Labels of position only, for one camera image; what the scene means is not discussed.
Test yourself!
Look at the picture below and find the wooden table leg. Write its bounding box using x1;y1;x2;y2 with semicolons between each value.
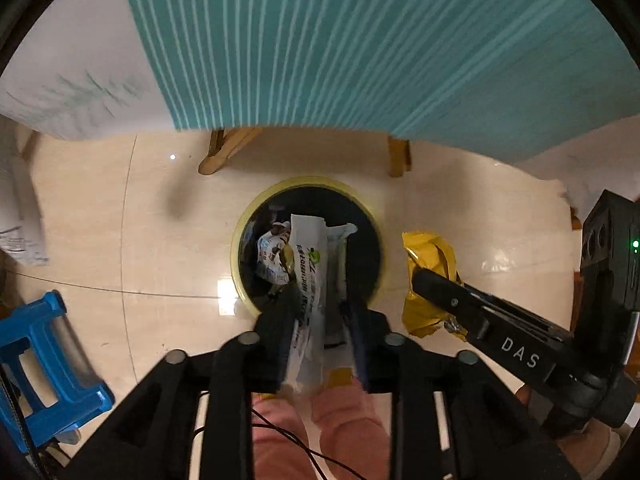
198;127;262;176
387;136;412;178

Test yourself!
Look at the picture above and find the yellow wrapper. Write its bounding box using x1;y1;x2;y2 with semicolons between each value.
401;231;468;341

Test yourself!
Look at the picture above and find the kinder chocolate wrapper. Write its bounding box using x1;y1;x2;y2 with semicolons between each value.
256;221;291;286

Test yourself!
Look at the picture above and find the right yellow slipper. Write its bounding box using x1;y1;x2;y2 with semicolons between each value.
324;367;354;389

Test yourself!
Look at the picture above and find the green snack bag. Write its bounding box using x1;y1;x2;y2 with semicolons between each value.
285;214;358;394

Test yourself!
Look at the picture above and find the blue plastic stool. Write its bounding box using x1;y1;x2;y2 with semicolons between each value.
1;290;115;448

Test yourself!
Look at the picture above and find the yellow rim trash bin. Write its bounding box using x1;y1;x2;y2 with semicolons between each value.
231;177;384;315

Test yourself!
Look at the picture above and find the black cable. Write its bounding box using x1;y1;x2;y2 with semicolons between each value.
192;406;369;480

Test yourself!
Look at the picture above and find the leaf print teal tablecloth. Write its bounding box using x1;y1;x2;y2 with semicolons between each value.
0;0;640;221

